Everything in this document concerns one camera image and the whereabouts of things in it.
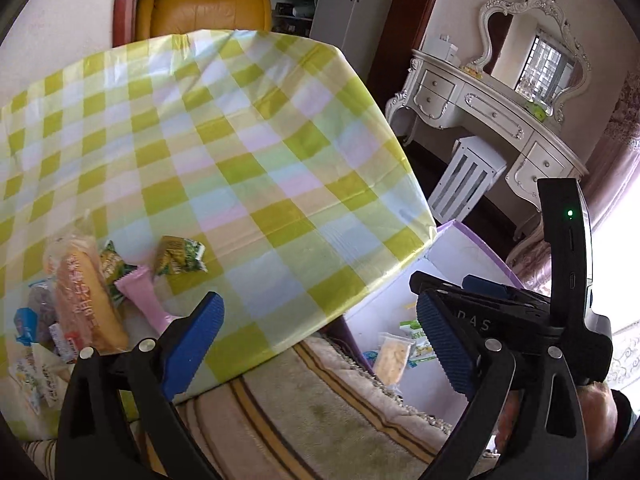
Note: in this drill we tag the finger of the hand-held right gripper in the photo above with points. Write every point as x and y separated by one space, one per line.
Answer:
482 284
431 282

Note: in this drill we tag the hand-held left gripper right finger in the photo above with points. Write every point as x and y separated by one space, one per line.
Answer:
445 345

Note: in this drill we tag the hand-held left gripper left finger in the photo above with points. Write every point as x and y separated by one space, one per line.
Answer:
192 345

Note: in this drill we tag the purple and white cardboard box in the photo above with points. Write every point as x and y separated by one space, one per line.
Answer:
450 255

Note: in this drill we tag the pink snack packet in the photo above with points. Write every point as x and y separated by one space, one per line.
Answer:
142 290

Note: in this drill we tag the green and gold snack packet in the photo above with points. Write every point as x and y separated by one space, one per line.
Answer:
111 265
175 257

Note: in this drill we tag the orange bread packet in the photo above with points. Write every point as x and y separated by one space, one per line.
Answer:
87 300

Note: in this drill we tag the white and red snack packet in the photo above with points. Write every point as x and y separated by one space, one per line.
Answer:
62 342

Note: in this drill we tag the dark purple snack packet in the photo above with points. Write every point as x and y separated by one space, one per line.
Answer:
42 307

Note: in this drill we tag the white and yellow snack packet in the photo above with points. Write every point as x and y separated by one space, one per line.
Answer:
37 380

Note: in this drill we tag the blue snack packet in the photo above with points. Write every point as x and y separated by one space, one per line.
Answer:
25 322

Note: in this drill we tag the person's right hand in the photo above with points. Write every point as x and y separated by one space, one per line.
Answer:
597 420

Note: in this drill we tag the green and white snack packet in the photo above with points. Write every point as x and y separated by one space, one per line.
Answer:
419 351

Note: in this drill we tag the pink lace bedspread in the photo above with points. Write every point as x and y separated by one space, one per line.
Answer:
530 260

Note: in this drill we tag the clear packet of yellow crackers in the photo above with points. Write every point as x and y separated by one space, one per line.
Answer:
392 360

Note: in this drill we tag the white slatted stool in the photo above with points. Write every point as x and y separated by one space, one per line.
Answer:
465 180

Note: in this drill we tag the pink curtain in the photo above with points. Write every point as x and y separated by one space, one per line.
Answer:
620 160

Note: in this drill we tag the striped beige fringed blanket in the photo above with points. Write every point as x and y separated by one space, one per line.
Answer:
300 410

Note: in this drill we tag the green packet on dressing table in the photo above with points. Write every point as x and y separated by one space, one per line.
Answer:
536 109

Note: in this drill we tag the white ornate dressing table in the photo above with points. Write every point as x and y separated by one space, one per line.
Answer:
490 105

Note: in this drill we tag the ornate white framed mirror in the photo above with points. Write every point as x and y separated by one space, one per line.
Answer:
540 55

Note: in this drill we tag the green checkered tablecloth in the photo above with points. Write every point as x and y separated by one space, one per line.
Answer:
225 135

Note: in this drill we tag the small white box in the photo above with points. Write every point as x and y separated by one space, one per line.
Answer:
442 50

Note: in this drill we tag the white wardrobe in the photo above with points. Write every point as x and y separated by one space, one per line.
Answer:
350 10

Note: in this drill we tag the yellow leather armchair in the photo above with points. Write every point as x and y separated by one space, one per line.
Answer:
200 10

